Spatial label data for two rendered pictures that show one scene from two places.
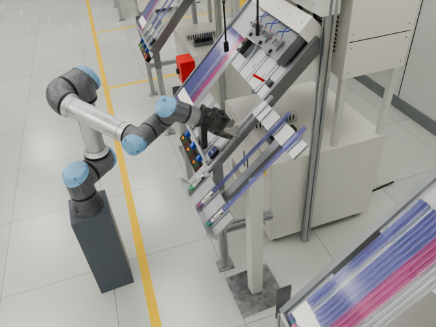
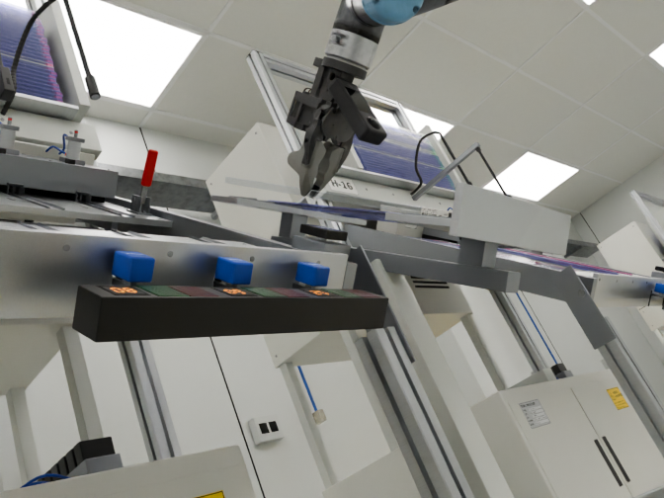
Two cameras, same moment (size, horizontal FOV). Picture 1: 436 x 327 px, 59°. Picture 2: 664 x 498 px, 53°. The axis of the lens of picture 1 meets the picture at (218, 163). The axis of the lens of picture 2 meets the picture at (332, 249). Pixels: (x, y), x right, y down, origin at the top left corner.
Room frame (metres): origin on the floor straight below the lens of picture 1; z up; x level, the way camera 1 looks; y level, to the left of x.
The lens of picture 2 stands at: (1.84, 0.63, 0.41)
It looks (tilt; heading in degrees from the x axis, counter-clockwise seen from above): 24 degrees up; 232
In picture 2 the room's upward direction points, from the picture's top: 24 degrees counter-clockwise
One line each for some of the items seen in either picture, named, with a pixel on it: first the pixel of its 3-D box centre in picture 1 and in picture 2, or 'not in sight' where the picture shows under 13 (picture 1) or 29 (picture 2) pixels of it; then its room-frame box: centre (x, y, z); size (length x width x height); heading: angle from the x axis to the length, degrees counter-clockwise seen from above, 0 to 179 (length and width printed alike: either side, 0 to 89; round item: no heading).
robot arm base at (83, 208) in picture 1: (85, 198); not in sight; (1.33, 0.63, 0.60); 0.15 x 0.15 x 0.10
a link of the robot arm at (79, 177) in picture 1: (79, 178); not in sight; (1.34, 0.63, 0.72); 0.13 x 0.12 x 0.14; 149
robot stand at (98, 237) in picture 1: (103, 243); not in sight; (1.33, 0.63, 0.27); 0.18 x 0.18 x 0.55; 18
